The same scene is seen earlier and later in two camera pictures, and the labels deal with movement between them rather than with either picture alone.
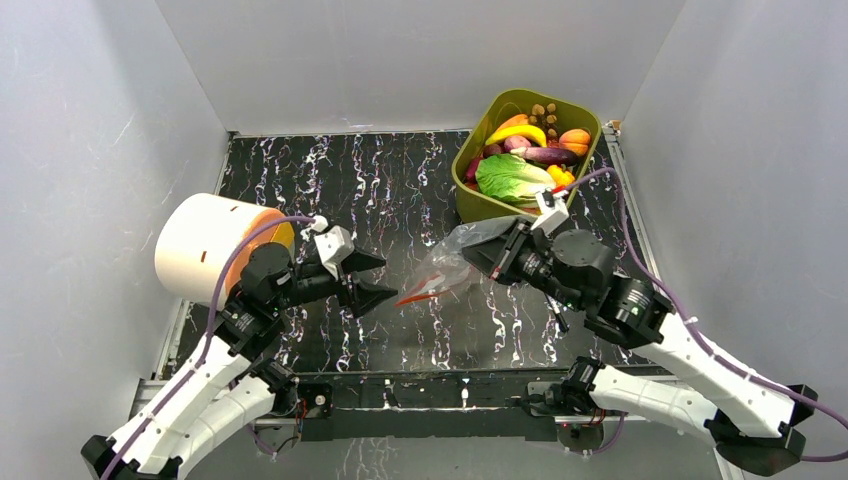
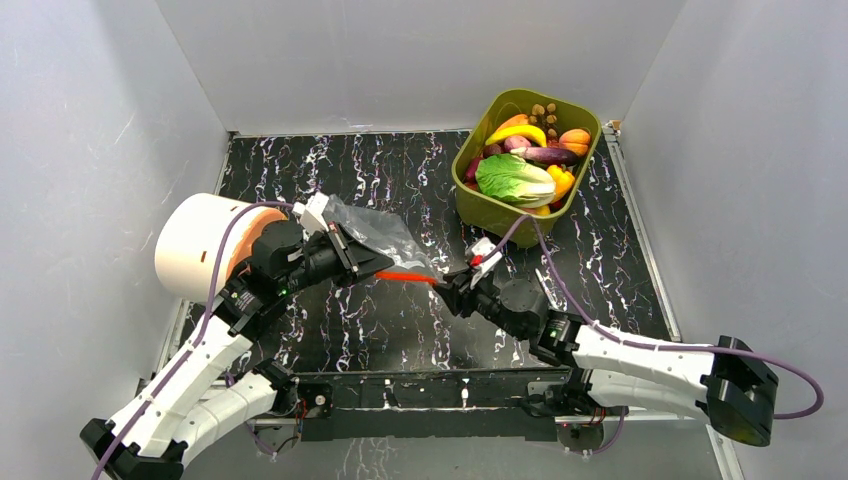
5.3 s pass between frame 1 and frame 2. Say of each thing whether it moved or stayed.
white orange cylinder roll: stayed
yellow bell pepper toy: stayed
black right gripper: moved
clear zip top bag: moved
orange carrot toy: stayed
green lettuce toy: stayed
